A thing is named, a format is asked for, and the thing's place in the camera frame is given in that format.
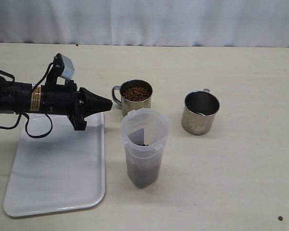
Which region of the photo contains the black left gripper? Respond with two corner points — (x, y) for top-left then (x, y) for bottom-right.
(39, 80), (113, 131)

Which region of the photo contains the steel mug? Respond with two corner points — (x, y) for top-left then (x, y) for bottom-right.
(111, 79), (153, 116)
(181, 88), (220, 136)

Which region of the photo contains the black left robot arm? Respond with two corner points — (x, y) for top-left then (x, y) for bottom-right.
(0, 76), (113, 131)

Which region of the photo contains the clear plastic pitcher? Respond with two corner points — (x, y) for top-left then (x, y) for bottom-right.
(120, 108), (170, 189)

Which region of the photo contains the white plastic tray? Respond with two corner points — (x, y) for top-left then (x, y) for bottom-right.
(3, 113), (105, 218)

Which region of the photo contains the white curtain backdrop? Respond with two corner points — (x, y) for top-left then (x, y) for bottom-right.
(0, 0), (289, 47)

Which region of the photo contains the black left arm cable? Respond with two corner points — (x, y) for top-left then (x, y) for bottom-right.
(0, 62), (55, 140)

